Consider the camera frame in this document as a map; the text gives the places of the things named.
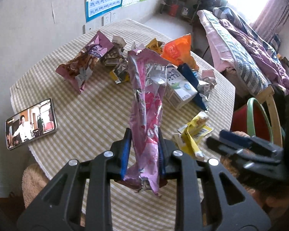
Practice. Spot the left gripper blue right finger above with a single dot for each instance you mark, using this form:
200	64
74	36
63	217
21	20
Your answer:
161	145

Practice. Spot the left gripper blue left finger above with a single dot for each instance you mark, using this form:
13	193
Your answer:
125	151

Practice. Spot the yellow barcode wrapper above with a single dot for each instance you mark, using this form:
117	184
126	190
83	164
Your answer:
189	136

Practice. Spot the white milk carton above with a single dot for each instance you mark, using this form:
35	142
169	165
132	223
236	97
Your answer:
178	90

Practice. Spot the blue silver foil bag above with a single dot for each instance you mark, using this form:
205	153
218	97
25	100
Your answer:
203	88

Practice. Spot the long pink foil wrapper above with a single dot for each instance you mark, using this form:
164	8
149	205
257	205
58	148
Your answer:
147	72

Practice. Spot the purple chips bag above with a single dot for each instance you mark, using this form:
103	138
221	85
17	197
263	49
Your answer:
79	69

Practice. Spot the orange snack bag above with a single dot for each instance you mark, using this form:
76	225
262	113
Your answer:
178	52

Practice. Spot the red bin green rim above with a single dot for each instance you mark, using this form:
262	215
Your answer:
252	120

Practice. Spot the wooden bed footboard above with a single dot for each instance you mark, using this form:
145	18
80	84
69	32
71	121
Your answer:
267	96

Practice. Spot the purple crumpled duvet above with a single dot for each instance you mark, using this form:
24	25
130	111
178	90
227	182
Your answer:
269	67

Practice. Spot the blue plaid bed quilt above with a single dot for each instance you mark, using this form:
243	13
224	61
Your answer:
231	59

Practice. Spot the striped beige tablecloth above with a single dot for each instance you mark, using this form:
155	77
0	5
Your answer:
88	123

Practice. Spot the smartphone playing video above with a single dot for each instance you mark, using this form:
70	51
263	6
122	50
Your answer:
30	124

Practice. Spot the pink sheer curtain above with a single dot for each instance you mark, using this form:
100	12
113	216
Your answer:
271	19

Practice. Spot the red container under shelf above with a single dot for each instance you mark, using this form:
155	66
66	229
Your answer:
173	10

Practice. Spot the dark shelf table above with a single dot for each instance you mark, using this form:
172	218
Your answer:
187	9

